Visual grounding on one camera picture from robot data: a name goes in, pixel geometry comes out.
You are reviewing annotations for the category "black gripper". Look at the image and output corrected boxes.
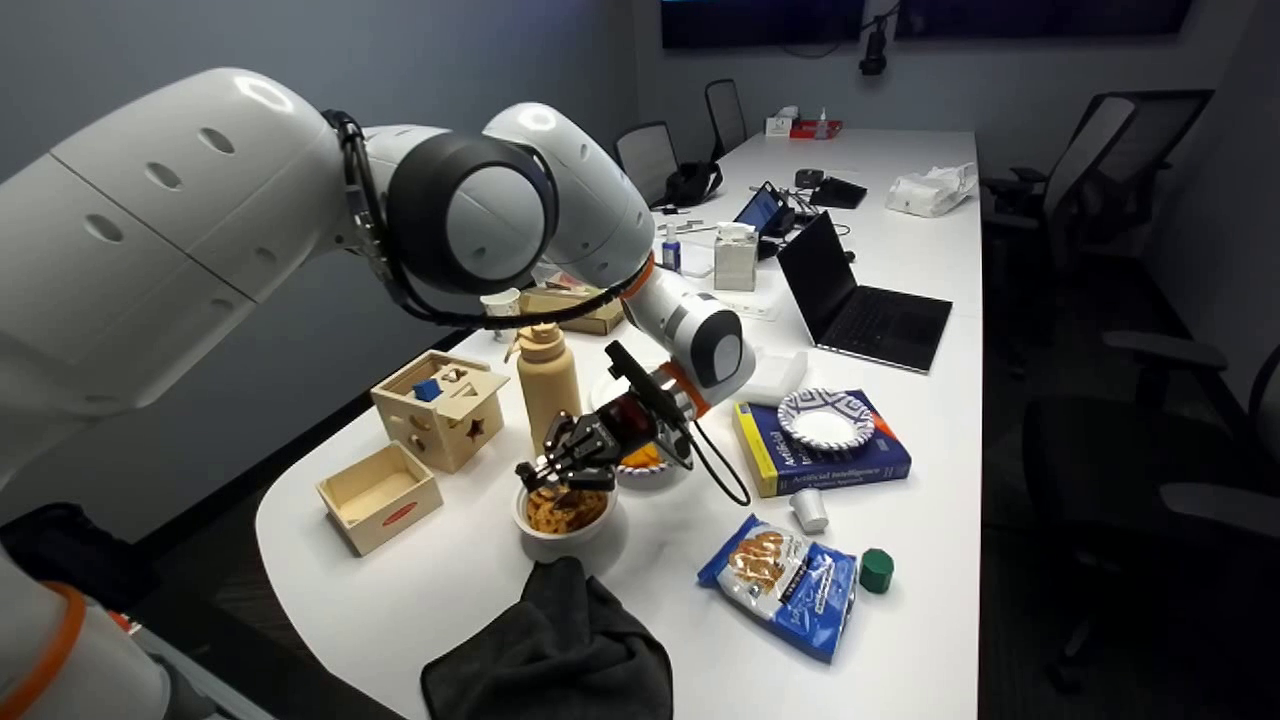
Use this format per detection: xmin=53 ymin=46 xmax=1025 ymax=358
xmin=516 ymin=392 xmax=700 ymax=502

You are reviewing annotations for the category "silver spatula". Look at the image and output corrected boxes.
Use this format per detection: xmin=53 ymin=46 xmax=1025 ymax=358
xmin=512 ymin=458 xmax=591 ymax=530

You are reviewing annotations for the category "white bowl with snacks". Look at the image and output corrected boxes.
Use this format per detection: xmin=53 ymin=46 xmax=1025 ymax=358
xmin=512 ymin=475 xmax=625 ymax=547

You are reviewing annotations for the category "small bowl with orange food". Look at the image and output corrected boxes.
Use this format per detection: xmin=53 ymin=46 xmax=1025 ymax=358
xmin=615 ymin=440 xmax=691 ymax=489

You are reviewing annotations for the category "tan water bottle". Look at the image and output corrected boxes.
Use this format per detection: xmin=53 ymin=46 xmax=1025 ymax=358
xmin=512 ymin=319 xmax=588 ymax=458

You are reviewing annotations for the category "wooden shape sorter box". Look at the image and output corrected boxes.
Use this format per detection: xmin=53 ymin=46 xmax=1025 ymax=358
xmin=368 ymin=347 xmax=512 ymax=475

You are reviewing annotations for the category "small wooden block box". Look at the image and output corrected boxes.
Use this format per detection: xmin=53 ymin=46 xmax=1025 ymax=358
xmin=534 ymin=285 xmax=632 ymax=341

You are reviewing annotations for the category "open wooden tray box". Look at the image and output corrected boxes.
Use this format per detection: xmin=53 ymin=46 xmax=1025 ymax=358
xmin=315 ymin=440 xmax=449 ymax=561

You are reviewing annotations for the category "black cloth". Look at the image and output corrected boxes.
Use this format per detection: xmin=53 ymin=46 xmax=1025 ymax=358
xmin=416 ymin=558 xmax=678 ymax=720

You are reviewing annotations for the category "small white bottle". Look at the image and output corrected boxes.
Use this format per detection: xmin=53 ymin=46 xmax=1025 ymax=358
xmin=790 ymin=484 xmax=831 ymax=538

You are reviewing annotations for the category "blue snack bag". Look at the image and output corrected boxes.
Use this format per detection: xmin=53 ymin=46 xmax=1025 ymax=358
xmin=691 ymin=511 xmax=864 ymax=668

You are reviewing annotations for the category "white carton box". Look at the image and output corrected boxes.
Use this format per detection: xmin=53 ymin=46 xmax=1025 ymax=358
xmin=707 ymin=221 xmax=763 ymax=295

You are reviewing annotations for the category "blue patterned paper plate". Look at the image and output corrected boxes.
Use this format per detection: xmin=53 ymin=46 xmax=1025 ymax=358
xmin=773 ymin=383 xmax=879 ymax=458

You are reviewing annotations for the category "blue and yellow book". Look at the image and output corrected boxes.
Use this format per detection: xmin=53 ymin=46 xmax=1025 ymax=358
xmin=729 ymin=383 xmax=916 ymax=502

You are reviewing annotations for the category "black bag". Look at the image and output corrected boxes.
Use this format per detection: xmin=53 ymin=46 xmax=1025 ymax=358
xmin=661 ymin=157 xmax=729 ymax=214

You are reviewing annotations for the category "black office chair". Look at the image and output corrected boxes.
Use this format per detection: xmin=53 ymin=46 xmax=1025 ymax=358
xmin=700 ymin=76 xmax=753 ymax=159
xmin=612 ymin=119 xmax=680 ymax=203

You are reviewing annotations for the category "tablet with blue screen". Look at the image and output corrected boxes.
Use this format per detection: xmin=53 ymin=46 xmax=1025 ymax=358
xmin=733 ymin=181 xmax=799 ymax=240

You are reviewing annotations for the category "green bottle cap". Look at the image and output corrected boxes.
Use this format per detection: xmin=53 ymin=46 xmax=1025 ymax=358
xmin=858 ymin=544 xmax=900 ymax=596

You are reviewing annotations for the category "open black laptop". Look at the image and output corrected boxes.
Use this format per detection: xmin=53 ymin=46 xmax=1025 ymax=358
xmin=778 ymin=210 xmax=958 ymax=377

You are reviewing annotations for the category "black device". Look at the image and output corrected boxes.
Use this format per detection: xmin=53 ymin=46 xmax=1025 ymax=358
xmin=794 ymin=166 xmax=873 ymax=214

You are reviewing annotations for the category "white tissue pile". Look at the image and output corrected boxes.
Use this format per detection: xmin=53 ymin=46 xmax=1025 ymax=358
xmin=885 ymin=159 xmax=982 ymax=221

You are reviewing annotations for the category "dark office chair with armrests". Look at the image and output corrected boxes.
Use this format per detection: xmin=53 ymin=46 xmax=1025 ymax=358
xmin=1021 ymin=325 xmax=1280 ymax=698

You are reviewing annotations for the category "grey mesh office chair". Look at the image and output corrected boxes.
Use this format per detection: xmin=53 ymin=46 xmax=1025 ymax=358
xmin=986 ymin=88 xmax=1217 ymax=273

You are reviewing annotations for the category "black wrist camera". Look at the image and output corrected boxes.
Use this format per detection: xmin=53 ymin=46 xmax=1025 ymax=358
xmin=599 ymin=337 xmax=700 ymax=424

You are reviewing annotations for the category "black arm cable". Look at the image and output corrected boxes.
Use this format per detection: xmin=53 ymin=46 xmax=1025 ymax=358
xmin=321 ymin=110 xmax=762 ymax=511

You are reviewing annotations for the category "wall monitor screen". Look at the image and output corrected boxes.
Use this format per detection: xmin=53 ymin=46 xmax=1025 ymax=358
xmin=893 ymin=0 xmax=1195 ymax=46
xmin=657 ymin=0 xmax=864 ymax=56

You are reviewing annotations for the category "camera on grey pole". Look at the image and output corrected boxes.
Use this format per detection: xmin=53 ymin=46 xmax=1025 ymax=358
xmin=858 ymin=0 xmax=900 ymax=79

